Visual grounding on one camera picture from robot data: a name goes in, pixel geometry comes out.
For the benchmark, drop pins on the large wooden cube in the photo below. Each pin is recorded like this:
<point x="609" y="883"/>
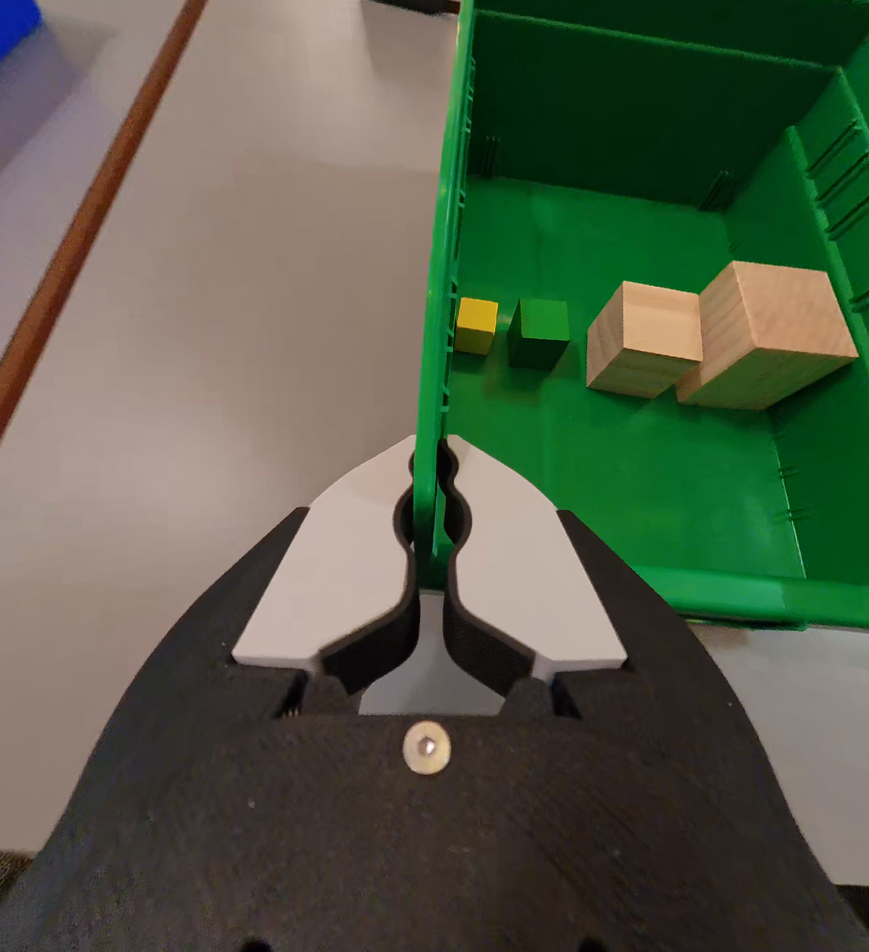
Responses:
<point x="772" y="312"/>

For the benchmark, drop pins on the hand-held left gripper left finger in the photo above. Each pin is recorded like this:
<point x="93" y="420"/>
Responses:
<point x="330" y="573"/>

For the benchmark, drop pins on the small yellow cube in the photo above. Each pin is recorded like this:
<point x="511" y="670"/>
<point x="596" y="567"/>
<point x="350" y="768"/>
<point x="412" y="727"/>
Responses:
<point x="477" y="316"/>

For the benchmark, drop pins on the wood-edged desk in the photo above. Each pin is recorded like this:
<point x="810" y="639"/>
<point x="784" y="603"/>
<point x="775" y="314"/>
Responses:
<point x="3" y="260"/>

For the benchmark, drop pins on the green plastic bin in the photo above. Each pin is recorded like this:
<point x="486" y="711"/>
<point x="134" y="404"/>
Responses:
<point x="627" y="483"/>

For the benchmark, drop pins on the medium wooden cube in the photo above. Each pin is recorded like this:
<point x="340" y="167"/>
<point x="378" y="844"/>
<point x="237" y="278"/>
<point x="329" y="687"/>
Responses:
<point x="642" y="327"/>

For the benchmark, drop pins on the grey desk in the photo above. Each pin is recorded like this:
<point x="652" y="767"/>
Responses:
<point x="256" y="297"/>

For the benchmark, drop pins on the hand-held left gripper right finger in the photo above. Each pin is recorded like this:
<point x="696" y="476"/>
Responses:
<point x="523" y="573"/>

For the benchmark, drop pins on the small green cube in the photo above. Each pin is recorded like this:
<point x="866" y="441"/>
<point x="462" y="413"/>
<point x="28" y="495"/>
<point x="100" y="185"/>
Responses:
<point x="542" y="320"/>

